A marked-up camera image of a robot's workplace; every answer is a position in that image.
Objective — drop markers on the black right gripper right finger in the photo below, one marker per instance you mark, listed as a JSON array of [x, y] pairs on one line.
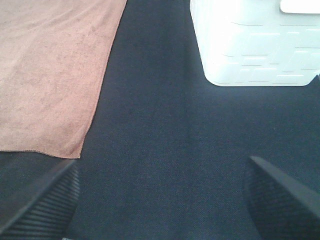
[[280, 207]]

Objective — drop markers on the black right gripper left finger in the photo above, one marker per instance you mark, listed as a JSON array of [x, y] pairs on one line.
[[43, 209]]

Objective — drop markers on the white plastic storage bin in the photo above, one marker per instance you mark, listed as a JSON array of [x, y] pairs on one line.
[[254, 43]]

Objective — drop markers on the brown microfiber towel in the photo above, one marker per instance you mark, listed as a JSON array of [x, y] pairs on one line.
[[53, 58]]

